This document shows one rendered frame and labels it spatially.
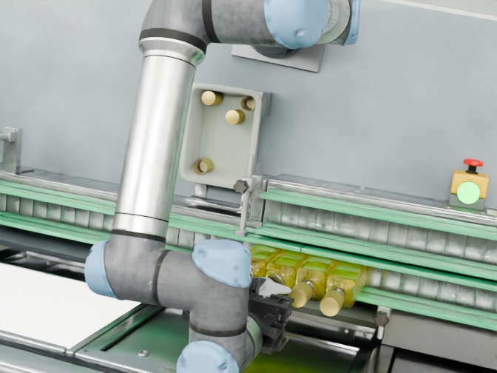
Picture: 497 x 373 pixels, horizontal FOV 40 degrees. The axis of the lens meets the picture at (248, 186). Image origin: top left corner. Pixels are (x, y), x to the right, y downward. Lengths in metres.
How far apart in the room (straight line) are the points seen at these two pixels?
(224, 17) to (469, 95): 0.73
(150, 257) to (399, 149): 0.79
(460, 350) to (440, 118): 0.49
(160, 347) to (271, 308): 0.29
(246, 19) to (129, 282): 0.38
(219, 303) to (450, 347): 0.73
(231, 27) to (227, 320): 0.39
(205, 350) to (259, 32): 0.42
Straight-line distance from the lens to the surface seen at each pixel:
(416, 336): 1.50
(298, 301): 1.21
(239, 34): 0.96
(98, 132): 1.78
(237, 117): 1.56
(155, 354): 1.25
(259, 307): 1.07
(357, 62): 1.56
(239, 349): 0.91
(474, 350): 1.50
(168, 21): 0.97
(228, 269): 0.86
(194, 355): 0.88
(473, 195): 1.45
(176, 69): 0.96
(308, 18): 0.95
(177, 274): 0.89
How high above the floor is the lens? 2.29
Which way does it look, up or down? 71 degrees down
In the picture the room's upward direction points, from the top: 112 degrees counter-clockwise
